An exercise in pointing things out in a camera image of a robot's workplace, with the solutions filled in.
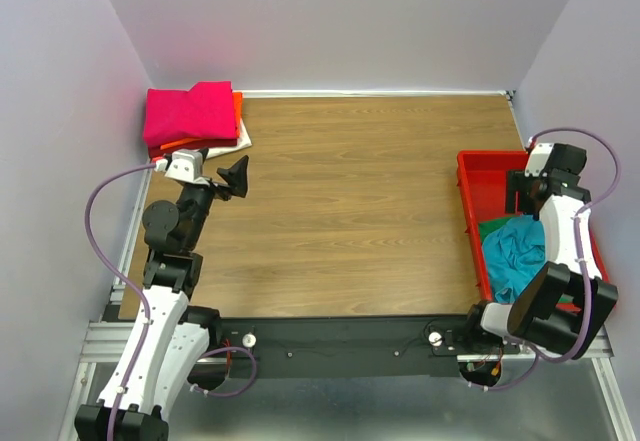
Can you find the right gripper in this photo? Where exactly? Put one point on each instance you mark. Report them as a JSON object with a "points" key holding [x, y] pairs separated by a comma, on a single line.
{"points": [[515, 182]]}

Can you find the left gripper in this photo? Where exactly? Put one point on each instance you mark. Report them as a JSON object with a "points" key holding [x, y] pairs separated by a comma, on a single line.
{"points": [[236, 176]]}

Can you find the teal t shirt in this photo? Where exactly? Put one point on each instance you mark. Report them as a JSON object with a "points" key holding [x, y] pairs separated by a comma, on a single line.
{"points": [[509, 276]]}

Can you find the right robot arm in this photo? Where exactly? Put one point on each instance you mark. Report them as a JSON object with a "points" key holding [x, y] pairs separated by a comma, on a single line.
{"points": [[535, 318]]}

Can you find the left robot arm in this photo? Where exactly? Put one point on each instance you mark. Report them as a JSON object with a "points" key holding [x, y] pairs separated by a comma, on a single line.
{"points": [[169, 334]]}

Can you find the red plastic bin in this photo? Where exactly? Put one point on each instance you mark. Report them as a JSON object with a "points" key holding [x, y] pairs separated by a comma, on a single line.
{"points": [[564, 216]]}

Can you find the green t shirt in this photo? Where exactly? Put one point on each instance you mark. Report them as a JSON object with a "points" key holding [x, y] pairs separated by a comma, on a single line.
{"points": [[498, 236]]}

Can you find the pink folded t shirt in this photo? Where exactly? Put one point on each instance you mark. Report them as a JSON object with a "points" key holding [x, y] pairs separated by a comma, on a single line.
{"points": [[204, 111]]}

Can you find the orange folded t shirt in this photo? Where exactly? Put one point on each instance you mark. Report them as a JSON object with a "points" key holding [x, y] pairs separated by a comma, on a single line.
{"points": [[198, 143]]}

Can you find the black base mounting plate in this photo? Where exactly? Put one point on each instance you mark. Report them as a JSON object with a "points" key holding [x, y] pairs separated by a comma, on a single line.
{"points": [[347, 347]]}

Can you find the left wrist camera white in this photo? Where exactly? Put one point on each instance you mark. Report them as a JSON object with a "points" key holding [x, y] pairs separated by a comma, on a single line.
{"points": [[184, 165]]}

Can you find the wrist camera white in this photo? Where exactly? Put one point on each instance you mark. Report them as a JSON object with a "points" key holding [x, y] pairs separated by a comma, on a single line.
{"points": [[538, 156], [184, 165]]}

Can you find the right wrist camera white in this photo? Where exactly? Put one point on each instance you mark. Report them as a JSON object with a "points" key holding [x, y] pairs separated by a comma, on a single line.
{"points": [[538, 156]]}

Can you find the aluminium frame rail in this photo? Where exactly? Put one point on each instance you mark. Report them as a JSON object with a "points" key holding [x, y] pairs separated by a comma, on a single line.
{"points": [[104, 340]]}

